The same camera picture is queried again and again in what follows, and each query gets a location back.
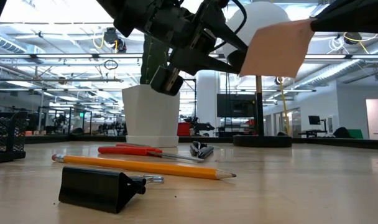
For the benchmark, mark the white globe table lamp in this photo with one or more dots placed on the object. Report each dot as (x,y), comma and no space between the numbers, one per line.
(263,12)

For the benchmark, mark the white pot saucer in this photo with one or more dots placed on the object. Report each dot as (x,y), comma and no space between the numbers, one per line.
(151,141)

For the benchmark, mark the large black binder clip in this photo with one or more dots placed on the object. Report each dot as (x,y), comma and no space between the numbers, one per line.
(92,189)

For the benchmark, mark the green cactus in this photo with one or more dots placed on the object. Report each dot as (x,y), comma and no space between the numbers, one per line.
(151,59)

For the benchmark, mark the white faceted plant pot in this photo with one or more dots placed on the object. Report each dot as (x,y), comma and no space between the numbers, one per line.
(150,112)

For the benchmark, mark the yellow wooden pencil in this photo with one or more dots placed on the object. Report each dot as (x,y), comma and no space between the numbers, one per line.
(145,167)

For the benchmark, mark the pink sticky note pad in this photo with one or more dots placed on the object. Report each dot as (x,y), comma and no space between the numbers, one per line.
(279,49)

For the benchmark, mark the red storage bin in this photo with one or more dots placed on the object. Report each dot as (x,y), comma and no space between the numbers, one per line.
(184,129)

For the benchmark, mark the black office chair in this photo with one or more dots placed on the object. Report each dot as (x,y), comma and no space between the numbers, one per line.
(341,133)

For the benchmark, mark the black mesh desk organizer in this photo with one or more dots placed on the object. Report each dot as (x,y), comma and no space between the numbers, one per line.
(5,137)

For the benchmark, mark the large black monitor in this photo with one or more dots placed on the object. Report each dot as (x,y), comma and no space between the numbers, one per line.
(235,105)

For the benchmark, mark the small monitor on stand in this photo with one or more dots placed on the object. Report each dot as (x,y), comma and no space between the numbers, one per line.
(315,119)

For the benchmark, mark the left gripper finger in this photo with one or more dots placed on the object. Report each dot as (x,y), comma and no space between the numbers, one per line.
(201,62)
(223,21)

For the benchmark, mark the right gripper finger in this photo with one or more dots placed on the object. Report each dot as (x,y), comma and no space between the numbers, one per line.
(347,15)

